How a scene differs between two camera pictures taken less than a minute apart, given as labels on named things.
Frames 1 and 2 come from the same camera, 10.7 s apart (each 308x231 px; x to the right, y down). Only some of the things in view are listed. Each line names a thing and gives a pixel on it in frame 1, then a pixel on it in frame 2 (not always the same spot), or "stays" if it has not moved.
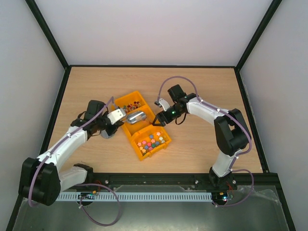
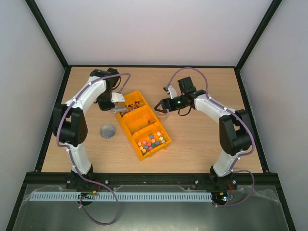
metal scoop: x=135 y=116 -> x=118 y=108
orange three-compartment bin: x=148 y=138 stays
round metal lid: x=104 y=134 stays
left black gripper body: x=110 y=131 -> x=102 y=100
